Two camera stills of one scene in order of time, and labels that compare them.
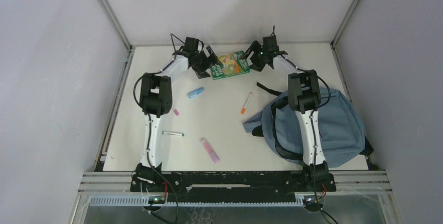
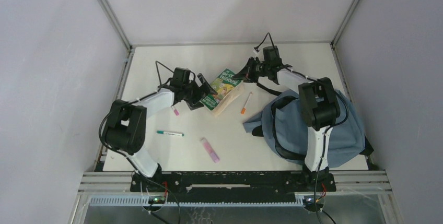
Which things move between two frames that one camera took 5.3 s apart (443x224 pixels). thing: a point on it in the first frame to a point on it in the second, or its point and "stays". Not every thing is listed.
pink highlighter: [210, 150] stays
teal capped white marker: [171, 133] stays
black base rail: [232, 188] stays
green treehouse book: [231, 64] to [224, 85]
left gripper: [209, 62] to [202, 91]
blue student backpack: [342, 134] stays
